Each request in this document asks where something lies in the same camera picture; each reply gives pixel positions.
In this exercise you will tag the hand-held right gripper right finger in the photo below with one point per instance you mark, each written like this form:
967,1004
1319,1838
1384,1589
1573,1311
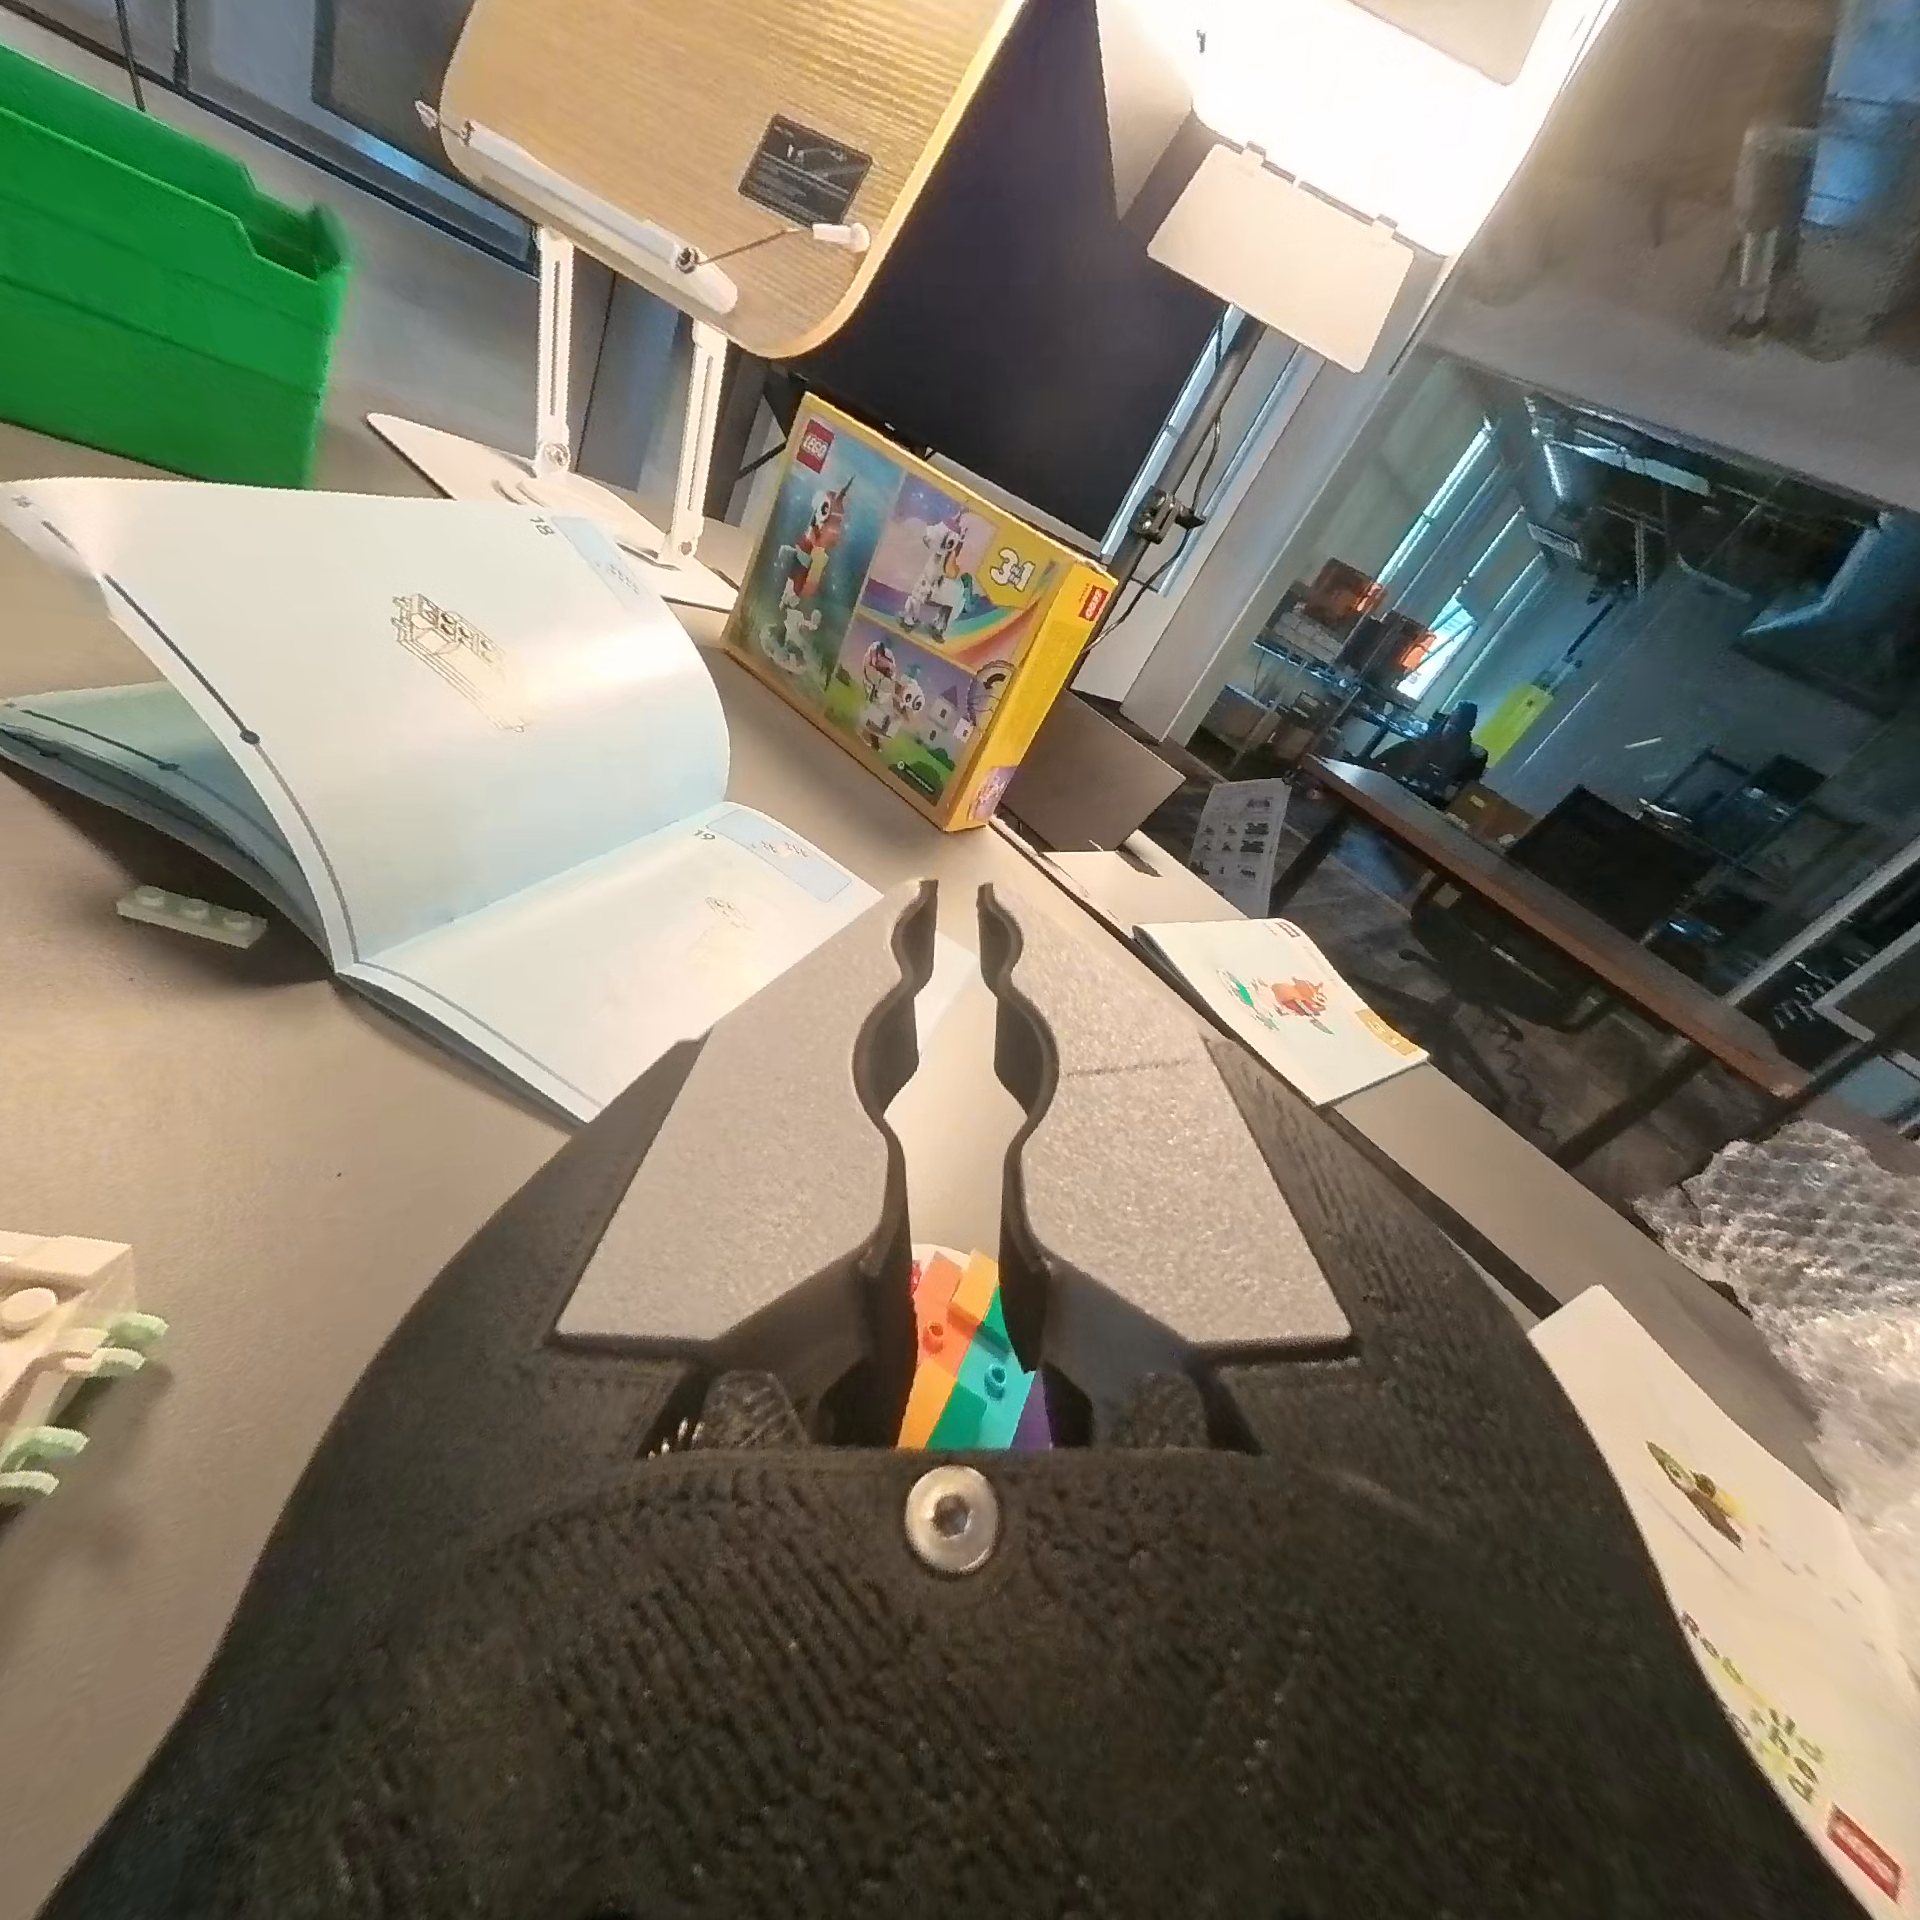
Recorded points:
1171,1186

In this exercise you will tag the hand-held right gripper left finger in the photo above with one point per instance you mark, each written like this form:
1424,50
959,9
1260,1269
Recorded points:
733,1186

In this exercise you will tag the rainbow coloured lego piece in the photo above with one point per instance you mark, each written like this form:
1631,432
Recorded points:
962,1379

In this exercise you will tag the light blue instruction booklet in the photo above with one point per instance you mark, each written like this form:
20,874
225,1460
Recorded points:
452,780

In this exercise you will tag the pale grey lego plate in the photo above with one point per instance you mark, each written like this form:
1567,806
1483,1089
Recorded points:
192,917

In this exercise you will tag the yellow lego box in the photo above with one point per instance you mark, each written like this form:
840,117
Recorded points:
883,584

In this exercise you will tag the white lego build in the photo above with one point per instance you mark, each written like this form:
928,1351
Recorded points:
53,1351

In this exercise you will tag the small instruction booklet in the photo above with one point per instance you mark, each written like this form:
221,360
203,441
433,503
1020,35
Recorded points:
1272,1013

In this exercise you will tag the standing printed sheet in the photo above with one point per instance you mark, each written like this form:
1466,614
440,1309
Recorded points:
1243,842

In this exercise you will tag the grey laptop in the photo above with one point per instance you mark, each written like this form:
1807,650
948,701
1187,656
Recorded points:
1087,780

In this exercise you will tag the long wooden table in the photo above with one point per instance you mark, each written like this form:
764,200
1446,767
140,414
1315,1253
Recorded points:
1559,917

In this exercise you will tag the black office chair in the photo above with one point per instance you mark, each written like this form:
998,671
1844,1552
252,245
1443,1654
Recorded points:
1454,752

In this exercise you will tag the clear bubble wrap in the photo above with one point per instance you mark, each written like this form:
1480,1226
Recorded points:
1815,1229

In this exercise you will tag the white printed leaflet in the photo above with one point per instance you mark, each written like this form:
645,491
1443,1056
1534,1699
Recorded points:
1727,1576

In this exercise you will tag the black monitor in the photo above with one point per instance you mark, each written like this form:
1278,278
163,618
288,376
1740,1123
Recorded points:
1020,345

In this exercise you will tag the white softbox light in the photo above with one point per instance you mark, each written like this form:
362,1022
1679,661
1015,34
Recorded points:
1322,255

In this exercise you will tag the green plastic bin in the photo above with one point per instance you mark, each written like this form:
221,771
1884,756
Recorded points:
152,345

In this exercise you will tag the wooden book stand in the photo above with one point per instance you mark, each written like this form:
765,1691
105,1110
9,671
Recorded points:
673,119

